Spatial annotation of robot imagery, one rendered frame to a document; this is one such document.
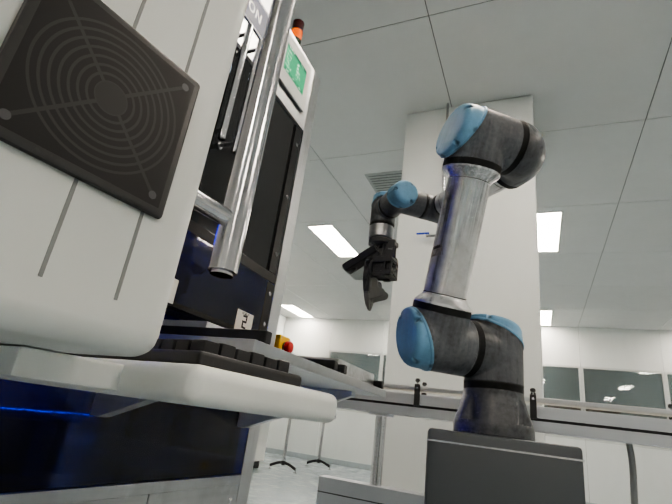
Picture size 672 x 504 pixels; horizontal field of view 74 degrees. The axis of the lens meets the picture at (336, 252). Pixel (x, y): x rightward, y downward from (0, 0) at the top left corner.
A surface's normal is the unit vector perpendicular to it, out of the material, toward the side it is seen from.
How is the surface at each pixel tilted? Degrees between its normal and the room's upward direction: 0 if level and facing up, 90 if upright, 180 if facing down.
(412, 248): 90
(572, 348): 90
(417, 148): 90
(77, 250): 90
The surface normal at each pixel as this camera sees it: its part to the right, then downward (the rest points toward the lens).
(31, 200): 0.84, -0.09
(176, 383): -0.53, -0.37
